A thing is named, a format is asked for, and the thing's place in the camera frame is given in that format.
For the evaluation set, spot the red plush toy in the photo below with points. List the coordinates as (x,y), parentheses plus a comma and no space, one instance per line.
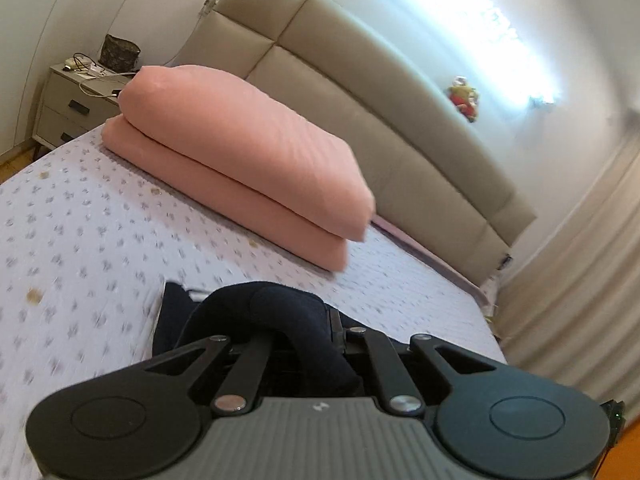
(464,97)

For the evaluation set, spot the beige bedside table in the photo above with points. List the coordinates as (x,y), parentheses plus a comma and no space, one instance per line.
(72,104)

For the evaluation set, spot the folded pink duvet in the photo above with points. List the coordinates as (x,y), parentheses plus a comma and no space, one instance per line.
(222,142)

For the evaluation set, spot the white items on nightstand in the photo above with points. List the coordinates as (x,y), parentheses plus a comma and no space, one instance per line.
(85,67)

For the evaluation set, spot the beige curtain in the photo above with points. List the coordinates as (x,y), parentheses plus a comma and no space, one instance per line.
(572,314)

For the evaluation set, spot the beige upholstered headboard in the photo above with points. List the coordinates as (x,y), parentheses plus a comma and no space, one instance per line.
(430,176)

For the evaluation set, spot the dark navy striped garment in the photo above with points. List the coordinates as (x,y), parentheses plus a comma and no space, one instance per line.
(295,324)

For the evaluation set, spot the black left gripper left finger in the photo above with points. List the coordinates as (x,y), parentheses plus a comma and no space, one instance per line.
(216,373)

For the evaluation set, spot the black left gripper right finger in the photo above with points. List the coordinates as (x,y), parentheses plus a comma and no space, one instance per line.
(409,379)

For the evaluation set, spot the brown patterned pouch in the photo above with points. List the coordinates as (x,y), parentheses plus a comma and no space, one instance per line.
(119,55)

